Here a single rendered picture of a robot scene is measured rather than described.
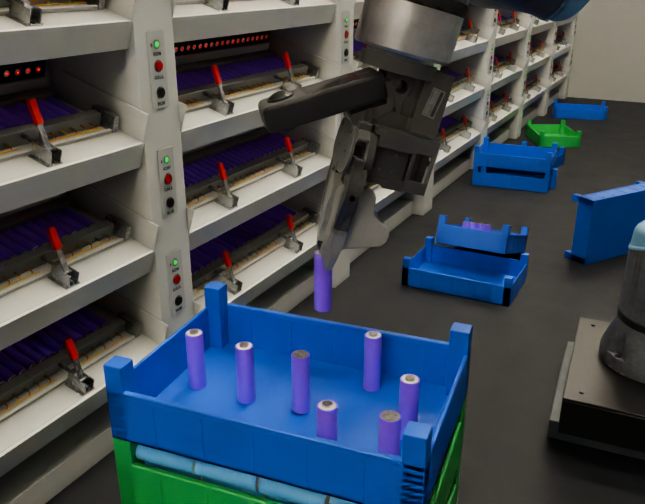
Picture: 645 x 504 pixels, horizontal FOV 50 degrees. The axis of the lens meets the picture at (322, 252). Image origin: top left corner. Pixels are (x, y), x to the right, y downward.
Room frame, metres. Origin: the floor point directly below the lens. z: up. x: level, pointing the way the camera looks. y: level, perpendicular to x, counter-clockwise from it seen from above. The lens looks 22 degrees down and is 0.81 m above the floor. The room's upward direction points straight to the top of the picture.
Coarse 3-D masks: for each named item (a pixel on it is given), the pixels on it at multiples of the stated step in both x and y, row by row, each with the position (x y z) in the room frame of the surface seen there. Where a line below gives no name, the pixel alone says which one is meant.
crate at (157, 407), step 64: (192, 320) 0.68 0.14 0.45; (256, 320) 0.71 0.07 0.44; (320, 320) 0.68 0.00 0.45; (128, 384) 0.55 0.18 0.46; (256, 384) 0.63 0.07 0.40; (320, 384) 0.63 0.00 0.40; (384, 384) 0.63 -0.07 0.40; (448, 384) 0.61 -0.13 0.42; (192, 448) 0.52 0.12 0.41; (256, 448) 0.49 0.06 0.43; (320, 448) 0.47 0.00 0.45
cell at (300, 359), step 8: (296, 352) 0.59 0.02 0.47; (304, 352) 0.59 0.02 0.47; (296, 360) 0.58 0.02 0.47; (304, 360) 0.58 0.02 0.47; (296, 368) 0.58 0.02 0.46; (304, 368) 0.58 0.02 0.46; (296, 376) 0.58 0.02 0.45; (304, 376) 0.58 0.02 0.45; (296, 384) 0.58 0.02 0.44; (304, 384) 0.58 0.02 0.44; (296, 392) 0.58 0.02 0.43; (304, 392) 0.58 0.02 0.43; (296, 400) 0.58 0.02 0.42; (304, 400) 0.58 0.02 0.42; (296, 408) 0.58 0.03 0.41; (304, 408) 0.58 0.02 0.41
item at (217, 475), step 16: (144, 448) 0.55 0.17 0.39; (160, 464) 0.54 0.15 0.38; (176, 464) 0.53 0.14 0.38; (192, 464) 0.53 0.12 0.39; (208, 464) 0.52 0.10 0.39; (208, 480) 0.53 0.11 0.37; (224, 480) 0.51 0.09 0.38; (240, 480) 0.51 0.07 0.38; (256, 480) 0.50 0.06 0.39; (272, 496) 0.51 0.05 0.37; (288, 496) 0.49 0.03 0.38; (304, 496) 0.49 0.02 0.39; (320, 496) 0.48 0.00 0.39
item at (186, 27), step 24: (192, 0) 1.34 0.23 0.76; (216, 0) 1.35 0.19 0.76; (240, 0) 1.48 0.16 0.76; (264, 0) 1.55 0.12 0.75; (288, 0) 1.59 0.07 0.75; (312, 0) 1.70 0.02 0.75; (336, 0) 1.75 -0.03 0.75; (192, 24) 1.27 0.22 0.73; (216, 24) 1.33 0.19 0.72; (240, 24) 1.40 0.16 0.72; (264, 24) 1.48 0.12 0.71; (288, 24) 1.57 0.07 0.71; (312, 24) 1.67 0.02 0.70
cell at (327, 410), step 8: (328, 400) 0.51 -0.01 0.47; (320, 408) 0.50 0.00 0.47; (328, 408) 0.50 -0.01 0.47; (336, 408) 0.50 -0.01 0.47; (320, 416) 0.50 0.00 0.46; (328, 416) 0.50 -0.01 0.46; (336, 416) 0.50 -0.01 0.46; (320, 424) 0.50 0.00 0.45; (328, 424) 0.50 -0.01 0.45; (336, 424) 0.50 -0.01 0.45; (320, 432) 0.50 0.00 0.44; (328, 432) 0.50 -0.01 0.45; (336, 432) 0.50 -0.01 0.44; (336, 440) 0.50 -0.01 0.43
